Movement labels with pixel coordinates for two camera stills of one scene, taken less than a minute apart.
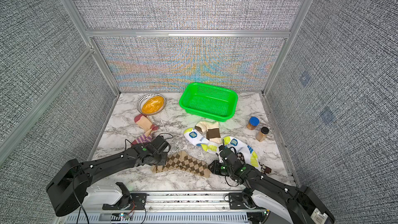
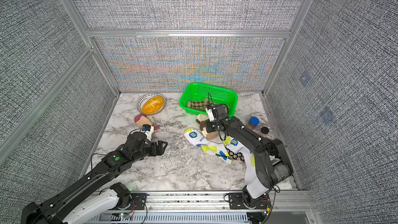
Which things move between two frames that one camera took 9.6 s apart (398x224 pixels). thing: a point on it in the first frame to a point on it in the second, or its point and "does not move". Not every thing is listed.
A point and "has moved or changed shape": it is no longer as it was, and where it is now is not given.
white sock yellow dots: [198, 139] does not move
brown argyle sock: [183, 160] to [198, 105]
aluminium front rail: [181, 203] does not move
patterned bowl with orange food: [151, 103] does not move
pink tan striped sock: [145, 123] does not move
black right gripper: [214, 166] to [209, 127]
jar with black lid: [261, 135] does not move
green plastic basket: [213, 102] does not move
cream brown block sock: [211, 130] has moved or changed shape
